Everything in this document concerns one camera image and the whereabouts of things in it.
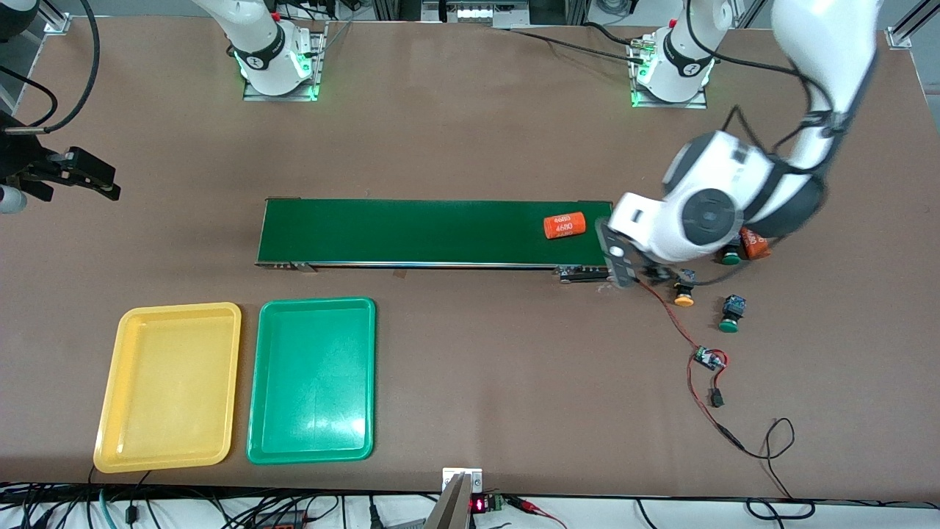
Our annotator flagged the orange cylindrical battery cell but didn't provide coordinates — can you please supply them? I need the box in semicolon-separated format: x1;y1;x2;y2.
543;212;587;240
740;228;773;262

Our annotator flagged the green conveyor belt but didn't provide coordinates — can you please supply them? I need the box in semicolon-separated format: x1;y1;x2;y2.
255;197;621;284

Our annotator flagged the yellow plastic tray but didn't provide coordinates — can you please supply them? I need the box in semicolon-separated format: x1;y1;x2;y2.
93;302;242;473

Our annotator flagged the red clip lead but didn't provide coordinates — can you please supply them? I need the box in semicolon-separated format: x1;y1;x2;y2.
507;496;568;529

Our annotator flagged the white power strip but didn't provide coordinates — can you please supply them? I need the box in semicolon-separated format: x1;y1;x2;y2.
422;0;531;29

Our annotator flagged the green plastic tray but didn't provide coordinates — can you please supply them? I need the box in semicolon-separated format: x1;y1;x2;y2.
246;297;377;465

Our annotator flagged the red and black wire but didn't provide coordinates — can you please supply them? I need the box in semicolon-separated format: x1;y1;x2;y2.
639;279;746;450

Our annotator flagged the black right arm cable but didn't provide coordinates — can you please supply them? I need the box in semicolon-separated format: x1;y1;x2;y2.
0;0;101;137

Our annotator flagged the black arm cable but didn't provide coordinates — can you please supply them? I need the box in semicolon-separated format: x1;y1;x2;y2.
0;0;101;137
690;0;845;284

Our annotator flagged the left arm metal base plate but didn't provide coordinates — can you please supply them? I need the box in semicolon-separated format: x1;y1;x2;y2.
630;37;709;109

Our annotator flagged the aluminium frame profile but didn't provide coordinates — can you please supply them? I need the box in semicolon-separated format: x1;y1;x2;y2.
885;0;940;51
37;0;72;35

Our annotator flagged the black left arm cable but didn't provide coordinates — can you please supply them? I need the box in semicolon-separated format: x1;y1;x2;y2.
690;0;845;284

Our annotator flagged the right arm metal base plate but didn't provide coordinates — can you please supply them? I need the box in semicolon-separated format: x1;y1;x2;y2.
242;21;325;102

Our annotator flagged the black cable on table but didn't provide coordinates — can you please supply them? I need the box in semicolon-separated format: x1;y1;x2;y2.
507;28;647;63

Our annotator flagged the thin black cable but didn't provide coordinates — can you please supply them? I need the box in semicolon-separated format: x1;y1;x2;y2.
738;417;817;520

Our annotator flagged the small metal bracket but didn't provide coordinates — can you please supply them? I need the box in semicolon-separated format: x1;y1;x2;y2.
442;467;484;494

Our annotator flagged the grey metal camera post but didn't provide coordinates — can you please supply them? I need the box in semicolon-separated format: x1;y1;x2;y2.
424;472;474;529

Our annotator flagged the black cable bundle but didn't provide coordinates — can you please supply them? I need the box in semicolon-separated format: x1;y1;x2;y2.
0;481;441;529

